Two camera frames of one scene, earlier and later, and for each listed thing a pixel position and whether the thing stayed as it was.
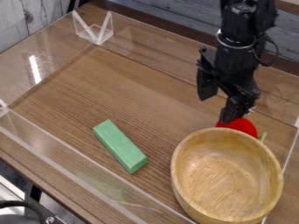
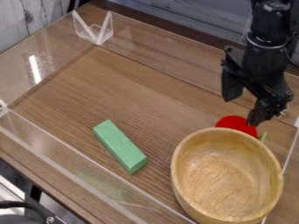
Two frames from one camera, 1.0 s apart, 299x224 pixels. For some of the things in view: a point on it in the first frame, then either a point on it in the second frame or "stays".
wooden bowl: x=227 y=176 stays
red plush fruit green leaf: x=243 y=125 stays
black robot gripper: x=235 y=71 to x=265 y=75
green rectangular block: x=119 y=145 stays
